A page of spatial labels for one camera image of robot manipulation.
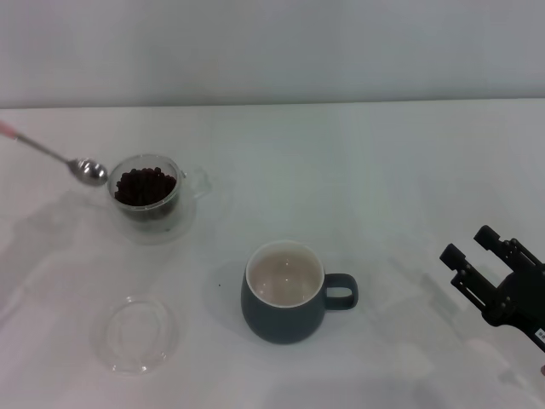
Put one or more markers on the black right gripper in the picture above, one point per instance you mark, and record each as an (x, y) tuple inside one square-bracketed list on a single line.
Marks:
[(523, 298)]

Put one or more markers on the dark teal ceramic mug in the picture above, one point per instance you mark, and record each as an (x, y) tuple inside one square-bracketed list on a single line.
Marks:
[(277, 321)]

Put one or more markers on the glass saucer under cup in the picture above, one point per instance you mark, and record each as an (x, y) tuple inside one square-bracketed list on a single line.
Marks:
[(187, 223)]

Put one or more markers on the clear glass cup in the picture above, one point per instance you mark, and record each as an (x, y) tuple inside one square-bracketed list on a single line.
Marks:
[(187, 183)]

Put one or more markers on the coffee beans pile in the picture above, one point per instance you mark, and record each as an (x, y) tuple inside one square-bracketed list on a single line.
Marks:
[(145, 187)]

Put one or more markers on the small clear glass dish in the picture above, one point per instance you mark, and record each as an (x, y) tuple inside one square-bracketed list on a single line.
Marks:
[(127, 362)]

